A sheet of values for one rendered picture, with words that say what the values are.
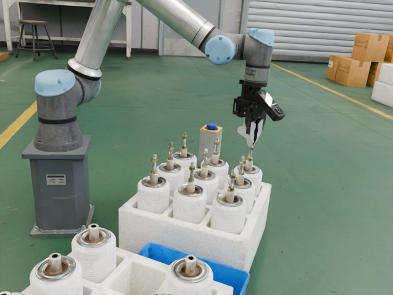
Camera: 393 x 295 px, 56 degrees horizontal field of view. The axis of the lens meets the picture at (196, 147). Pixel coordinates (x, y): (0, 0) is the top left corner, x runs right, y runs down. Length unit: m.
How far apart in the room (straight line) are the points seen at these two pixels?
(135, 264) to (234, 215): 0.29
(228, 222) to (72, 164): 0.52
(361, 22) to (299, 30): 1.09
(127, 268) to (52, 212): 0.47
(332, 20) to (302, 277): 5.82
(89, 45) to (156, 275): 0.74
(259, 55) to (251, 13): 5.10
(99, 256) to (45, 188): 0.48
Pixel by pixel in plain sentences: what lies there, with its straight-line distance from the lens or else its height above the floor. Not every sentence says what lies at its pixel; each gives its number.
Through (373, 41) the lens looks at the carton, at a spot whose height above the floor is 0.52.
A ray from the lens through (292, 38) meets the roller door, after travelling 6.47.
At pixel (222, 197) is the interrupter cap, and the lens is 1.05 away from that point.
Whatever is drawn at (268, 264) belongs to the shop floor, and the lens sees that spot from 1.25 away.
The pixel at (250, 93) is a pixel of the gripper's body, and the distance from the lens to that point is 1.18.
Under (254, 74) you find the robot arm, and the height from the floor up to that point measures 0.57.
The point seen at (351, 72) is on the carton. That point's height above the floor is 0.16.
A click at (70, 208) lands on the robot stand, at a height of 0.10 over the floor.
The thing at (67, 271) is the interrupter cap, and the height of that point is 0.25.
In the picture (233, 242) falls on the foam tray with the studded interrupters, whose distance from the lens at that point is 1.01.
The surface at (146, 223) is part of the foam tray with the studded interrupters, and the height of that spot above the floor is 0.16.
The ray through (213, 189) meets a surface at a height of 0.22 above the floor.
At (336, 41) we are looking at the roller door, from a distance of 6.81.
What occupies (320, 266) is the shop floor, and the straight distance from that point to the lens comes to 1.30.
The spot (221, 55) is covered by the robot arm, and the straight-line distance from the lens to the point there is 0.99.
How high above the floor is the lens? 0.75
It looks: 21 degrees down
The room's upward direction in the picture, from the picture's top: 4 degrees clockwise
